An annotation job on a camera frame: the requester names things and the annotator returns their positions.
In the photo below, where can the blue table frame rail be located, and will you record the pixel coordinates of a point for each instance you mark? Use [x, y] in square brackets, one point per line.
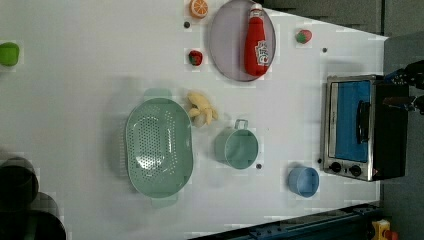
[350, 223]

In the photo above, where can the green perforated colander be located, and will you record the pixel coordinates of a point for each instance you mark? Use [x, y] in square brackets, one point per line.
[158, 143]

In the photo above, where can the red ketchup bottle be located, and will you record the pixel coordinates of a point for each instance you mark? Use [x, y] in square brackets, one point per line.
[256, 54]

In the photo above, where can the black robot base left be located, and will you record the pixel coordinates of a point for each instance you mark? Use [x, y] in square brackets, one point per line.
[26, 212]

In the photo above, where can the green block toy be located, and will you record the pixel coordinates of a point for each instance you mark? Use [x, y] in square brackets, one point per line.
[9, 54]

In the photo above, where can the yellow peeled banana toy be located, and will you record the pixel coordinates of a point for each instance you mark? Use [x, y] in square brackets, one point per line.
[202, 112]

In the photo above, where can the light red strawberry toy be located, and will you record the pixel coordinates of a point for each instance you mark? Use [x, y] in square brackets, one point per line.
[303, 36]

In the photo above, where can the silver black toaster oven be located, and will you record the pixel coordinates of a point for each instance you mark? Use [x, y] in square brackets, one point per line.
[364, 138]

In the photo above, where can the dark red strawberry toy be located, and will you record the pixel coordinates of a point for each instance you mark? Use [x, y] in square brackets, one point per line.
[195, 57]

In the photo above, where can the orange slice toy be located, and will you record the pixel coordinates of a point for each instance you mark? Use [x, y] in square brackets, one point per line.
[198, 8]

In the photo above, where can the yellow red emergency button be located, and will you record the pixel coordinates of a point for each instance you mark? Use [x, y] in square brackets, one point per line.
[383, 231]

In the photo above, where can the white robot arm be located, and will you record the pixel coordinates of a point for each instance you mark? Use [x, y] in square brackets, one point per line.
[412, 76]

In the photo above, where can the green cup with handle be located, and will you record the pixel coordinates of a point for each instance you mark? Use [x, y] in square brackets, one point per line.
[237, 147]

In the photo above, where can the grey round plate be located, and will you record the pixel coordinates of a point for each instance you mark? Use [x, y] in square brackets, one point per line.
[227, 36]

